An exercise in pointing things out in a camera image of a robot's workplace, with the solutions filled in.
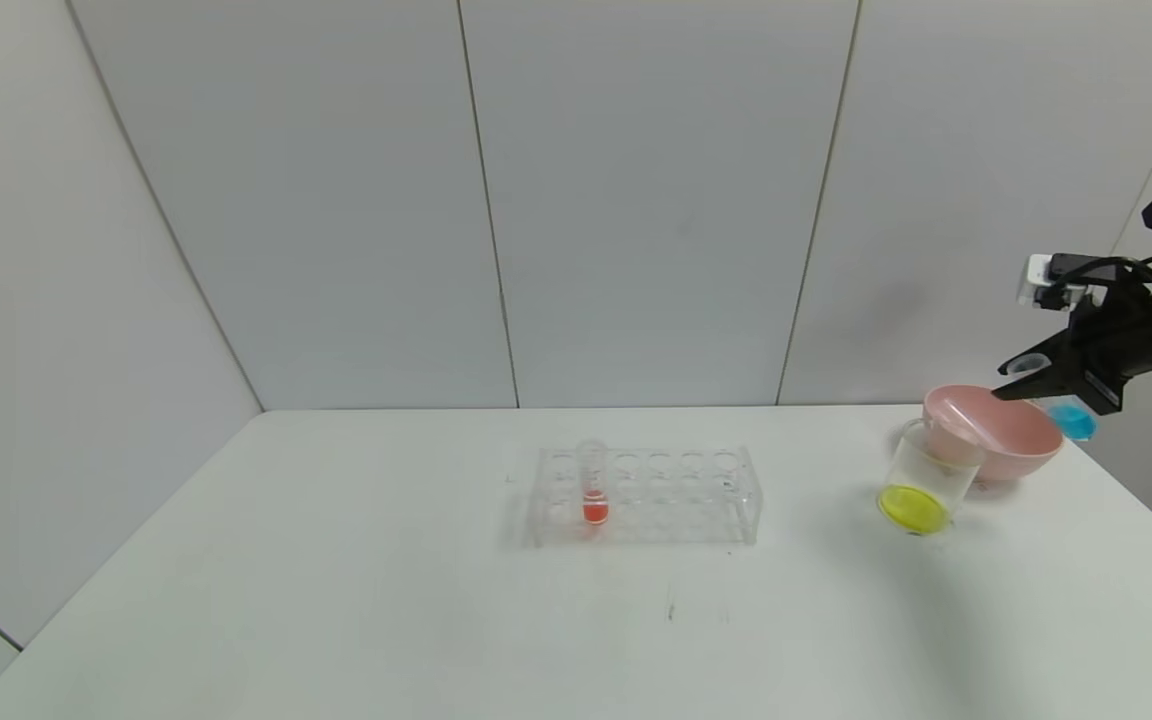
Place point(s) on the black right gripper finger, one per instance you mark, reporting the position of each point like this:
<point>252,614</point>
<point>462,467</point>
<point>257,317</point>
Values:
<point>1066,370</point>

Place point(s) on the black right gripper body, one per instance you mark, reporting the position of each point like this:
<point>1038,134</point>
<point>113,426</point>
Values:
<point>1093,383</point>

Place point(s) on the test tube with blue pigment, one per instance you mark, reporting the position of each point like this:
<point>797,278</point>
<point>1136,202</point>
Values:
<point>1074,422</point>

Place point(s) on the clear glass beaker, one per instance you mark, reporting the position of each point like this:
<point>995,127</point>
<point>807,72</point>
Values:
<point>921,500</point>

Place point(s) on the clear plastic test tube rack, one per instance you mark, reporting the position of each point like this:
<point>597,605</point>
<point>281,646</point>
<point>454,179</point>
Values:
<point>656,510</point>

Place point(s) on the test tube with red pigment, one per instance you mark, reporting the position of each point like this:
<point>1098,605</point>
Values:
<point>593,505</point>

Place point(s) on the pink bowl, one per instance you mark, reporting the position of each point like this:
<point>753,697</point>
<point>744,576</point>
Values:
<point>1021,445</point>

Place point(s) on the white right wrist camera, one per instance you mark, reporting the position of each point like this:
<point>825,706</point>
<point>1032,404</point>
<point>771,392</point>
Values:
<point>1041,280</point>

